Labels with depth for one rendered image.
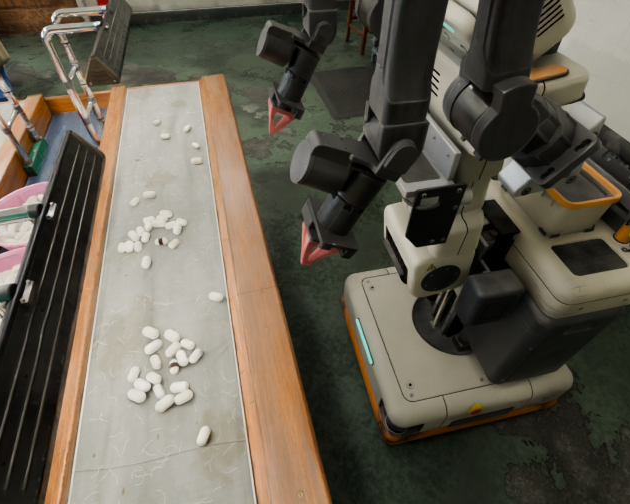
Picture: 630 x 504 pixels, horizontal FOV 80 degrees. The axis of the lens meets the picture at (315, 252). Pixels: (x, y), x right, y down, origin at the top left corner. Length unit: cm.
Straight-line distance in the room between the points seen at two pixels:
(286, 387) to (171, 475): 24
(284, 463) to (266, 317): 29
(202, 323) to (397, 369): 71
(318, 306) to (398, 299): 44
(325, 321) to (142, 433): 107
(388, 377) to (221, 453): 70
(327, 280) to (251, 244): 93
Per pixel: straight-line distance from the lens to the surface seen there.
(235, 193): 115
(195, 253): 103
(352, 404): 157
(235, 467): 76
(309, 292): 181
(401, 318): 144
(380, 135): 46
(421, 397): 132
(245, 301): 87
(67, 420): 87
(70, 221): 68
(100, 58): 119
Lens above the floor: 147
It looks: 48 degrees down
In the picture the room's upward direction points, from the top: straight up
